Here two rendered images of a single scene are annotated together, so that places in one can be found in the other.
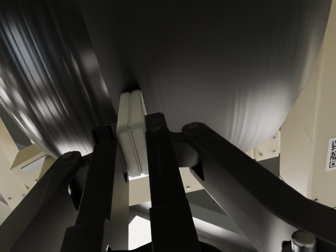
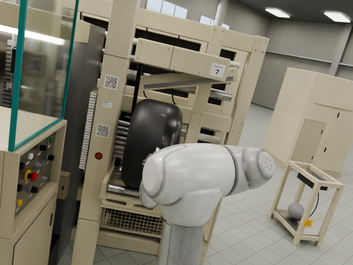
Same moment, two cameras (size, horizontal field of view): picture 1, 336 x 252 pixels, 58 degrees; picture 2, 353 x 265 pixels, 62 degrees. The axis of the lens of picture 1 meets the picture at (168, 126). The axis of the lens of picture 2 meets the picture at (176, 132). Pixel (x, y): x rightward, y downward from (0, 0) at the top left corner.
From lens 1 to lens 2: 1.43 m
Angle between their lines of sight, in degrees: 47
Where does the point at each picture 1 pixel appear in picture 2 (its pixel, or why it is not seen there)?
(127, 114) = not seen: hidden behind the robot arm
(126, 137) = not seen: hidden behind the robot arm
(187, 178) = (166, 53)
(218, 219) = not seen: outside the picture
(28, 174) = (232, 76)
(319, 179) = (121, 74)
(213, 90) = (146, 147)
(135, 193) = (190, 58)
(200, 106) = (148, 145)
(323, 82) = (116, 109)
